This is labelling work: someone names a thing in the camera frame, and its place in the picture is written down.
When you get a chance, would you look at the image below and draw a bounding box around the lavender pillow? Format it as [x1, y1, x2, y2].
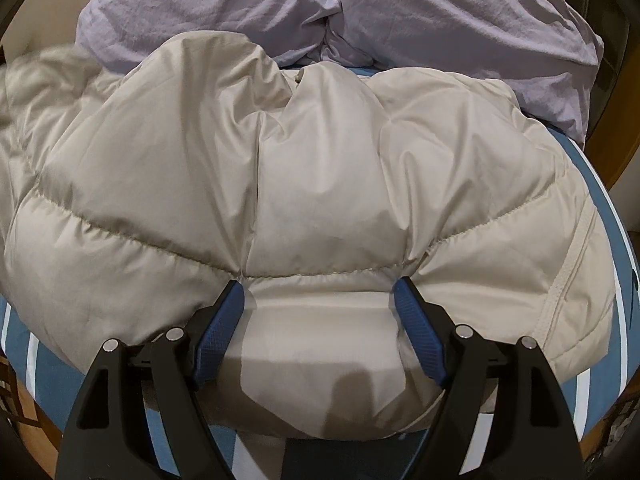
[75, 0, 352, 75]
[325, 0, 607, 144]

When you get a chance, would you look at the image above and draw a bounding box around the wooden chair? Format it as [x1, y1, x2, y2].
[0, 347, 32, 438]

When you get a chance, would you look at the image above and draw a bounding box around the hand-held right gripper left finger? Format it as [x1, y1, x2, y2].
[57, 279, 247, 480]

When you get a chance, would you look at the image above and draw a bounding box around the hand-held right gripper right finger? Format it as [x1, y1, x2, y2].
[391, 276, 584, 480]

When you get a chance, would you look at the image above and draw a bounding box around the blue striped bed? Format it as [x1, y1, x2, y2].
[0, 57, 640, 480]

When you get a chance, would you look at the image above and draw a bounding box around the beige puffer jacket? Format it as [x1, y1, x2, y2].
[0, 30, 619, 435]

